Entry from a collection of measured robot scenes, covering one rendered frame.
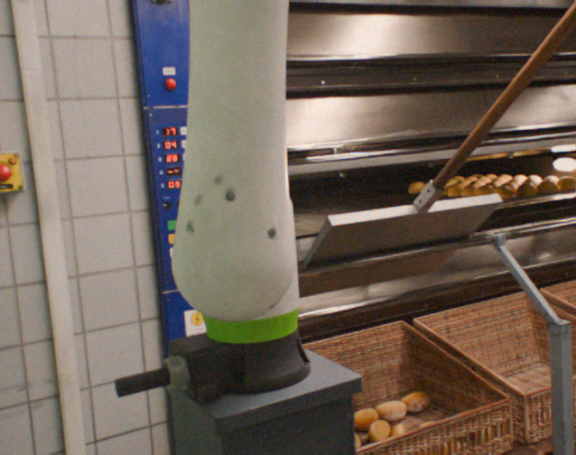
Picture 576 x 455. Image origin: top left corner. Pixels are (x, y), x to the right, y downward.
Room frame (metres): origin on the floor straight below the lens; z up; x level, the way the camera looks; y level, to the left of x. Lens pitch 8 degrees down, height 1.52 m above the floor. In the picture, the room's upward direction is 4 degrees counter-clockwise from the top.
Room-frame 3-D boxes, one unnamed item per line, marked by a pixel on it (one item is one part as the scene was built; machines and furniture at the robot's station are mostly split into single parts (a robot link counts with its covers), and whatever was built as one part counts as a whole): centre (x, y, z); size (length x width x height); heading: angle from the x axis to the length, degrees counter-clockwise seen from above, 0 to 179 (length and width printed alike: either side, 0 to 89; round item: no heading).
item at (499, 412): (1.90, -0.24, 0.72); 0.56 x 0.49 x 0.28; 119
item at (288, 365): (0.84, 0.10, 1.23); 0.26 x 0.15 x 0.06; 119
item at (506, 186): (3.06, -0.92, 1.21); 0.61 x 0.48 x 0.06; 28
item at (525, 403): (2.17, -0.76, 0.72); 0.56 x 0.49 x 0.28; 120
